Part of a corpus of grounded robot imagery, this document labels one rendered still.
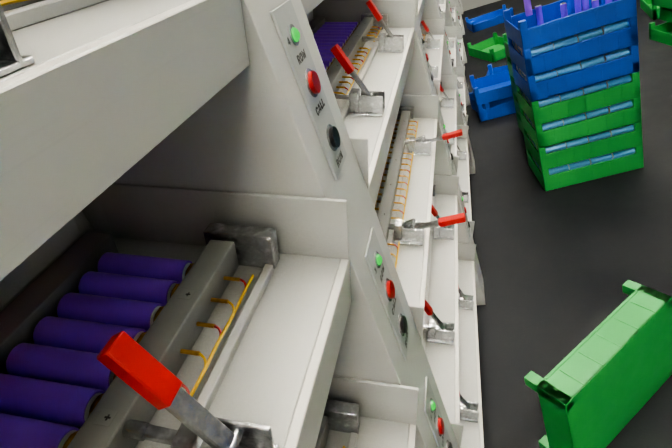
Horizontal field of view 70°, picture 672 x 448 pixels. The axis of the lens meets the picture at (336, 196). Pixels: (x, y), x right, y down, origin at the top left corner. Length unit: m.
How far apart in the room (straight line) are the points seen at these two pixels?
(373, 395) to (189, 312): 0.22
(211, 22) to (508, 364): 1.07
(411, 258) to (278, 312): 0.35
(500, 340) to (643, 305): 0.36
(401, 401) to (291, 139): 0.26
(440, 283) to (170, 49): 0.74
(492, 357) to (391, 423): 0.76
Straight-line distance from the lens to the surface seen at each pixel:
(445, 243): 0.98
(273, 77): 0.30
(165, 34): 0.22
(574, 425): 0.95
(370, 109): 0.58
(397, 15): 0.99
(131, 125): 0.20
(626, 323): 1.01
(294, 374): 0.29
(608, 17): 1.59
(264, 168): 0.33
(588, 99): 1.64
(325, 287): 0.33
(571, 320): 1.29
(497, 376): 1.20
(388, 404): 0.47
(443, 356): 0.78
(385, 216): 0.68
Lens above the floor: 0.93
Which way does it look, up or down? 27 degrees down
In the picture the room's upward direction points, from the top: 21 degrees counter-clockwise
